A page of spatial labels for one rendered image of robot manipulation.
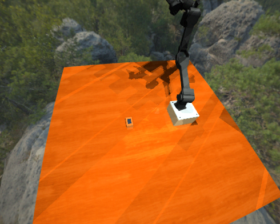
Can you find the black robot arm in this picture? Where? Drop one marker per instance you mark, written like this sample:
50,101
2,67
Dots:
189,19

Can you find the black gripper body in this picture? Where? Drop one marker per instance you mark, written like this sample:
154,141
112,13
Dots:
182,5

